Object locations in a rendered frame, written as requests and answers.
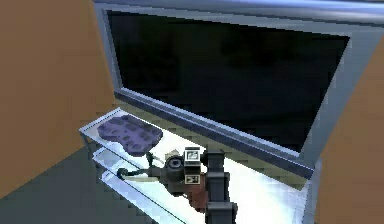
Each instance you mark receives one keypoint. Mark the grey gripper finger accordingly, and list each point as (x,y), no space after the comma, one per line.
(149,156)
(122,172)

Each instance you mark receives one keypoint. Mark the brown red figure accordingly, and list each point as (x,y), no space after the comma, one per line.
(197,197)

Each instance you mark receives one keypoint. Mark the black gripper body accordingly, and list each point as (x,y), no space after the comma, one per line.
(173,176)

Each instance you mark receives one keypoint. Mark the white glass television stand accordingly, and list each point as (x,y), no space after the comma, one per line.
(266,200)

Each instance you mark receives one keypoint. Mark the purple game controller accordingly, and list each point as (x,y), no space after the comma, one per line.
(130,133)

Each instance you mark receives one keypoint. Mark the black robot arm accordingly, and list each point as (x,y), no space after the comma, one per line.
(218,186)

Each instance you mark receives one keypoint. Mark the grey framed black television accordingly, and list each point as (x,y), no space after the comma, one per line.
(216,76)

